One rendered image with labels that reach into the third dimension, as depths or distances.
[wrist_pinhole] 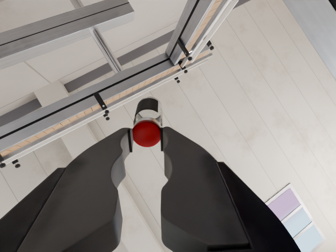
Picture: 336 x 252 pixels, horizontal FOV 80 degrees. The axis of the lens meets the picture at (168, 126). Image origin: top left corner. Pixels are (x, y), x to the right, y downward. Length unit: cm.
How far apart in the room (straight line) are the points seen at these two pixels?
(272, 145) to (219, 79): 122
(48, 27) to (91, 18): 21
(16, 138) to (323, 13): 105
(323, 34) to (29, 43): 112
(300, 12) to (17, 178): 293
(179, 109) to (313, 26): 239
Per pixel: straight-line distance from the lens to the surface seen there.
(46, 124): 103
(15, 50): 121
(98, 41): 121
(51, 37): 121
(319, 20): 49
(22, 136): 104
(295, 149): 350
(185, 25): 94
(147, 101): 16
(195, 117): 281
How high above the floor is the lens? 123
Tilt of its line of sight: 2 degrees down
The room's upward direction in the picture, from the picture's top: 148 degrees clockwise
